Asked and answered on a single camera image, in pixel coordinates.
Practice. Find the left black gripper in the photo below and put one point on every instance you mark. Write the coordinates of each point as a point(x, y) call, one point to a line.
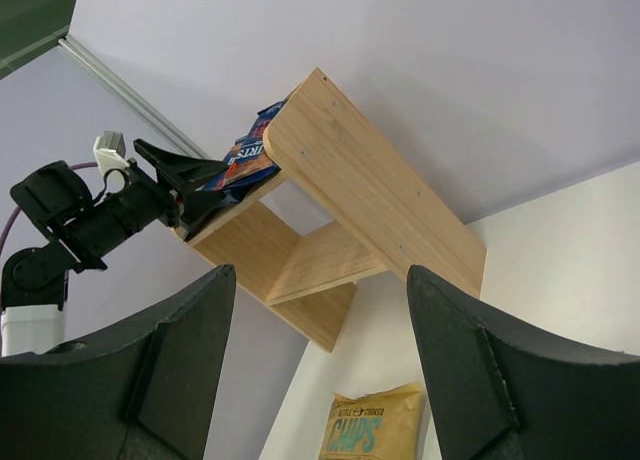
point(161, 202)

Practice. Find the yellow kettle cooked chips bag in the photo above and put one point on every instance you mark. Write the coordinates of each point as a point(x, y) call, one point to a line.
point(382, 425)

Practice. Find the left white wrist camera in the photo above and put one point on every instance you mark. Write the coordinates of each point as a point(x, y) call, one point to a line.
point(109, 152)

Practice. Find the grey corner frame post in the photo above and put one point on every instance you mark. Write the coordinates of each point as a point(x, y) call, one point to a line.
point(129, 97)

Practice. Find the wooden two-tier shelf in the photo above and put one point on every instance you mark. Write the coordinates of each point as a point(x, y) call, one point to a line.
point(384, 218)

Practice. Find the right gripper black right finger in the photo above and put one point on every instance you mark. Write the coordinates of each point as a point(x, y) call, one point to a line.
point(501, 388)

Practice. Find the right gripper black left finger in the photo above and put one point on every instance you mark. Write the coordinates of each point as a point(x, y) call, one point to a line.
point(141, 388)

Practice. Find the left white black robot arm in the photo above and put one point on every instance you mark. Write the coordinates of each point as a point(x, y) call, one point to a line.
point(81, 228)

